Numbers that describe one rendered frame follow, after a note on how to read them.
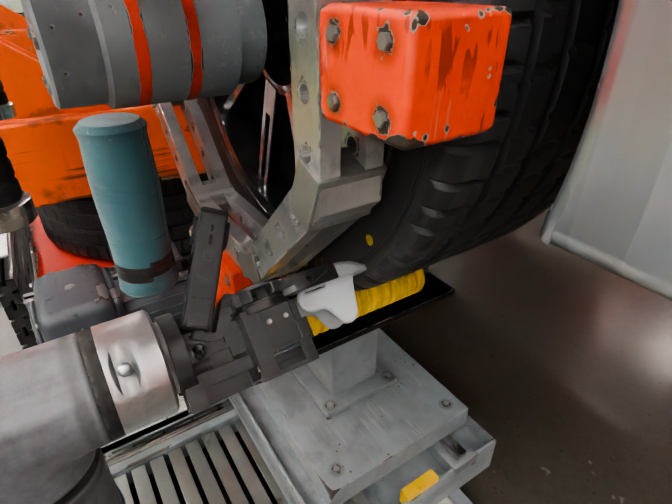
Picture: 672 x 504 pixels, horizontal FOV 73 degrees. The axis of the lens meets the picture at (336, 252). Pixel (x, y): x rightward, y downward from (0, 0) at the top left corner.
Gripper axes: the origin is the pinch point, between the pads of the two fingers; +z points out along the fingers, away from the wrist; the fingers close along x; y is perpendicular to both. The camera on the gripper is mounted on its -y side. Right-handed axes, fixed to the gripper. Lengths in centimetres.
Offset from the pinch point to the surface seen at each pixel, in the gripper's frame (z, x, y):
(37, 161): -26, -47, -43
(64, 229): -26, -84, -43
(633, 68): 2.5, 30.2, -0.9
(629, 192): 2.5, 27.2, 4.7
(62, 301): -29, -50, -17
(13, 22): -20, -178, -189
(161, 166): -4, -51, -40
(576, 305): 104, -61, 29
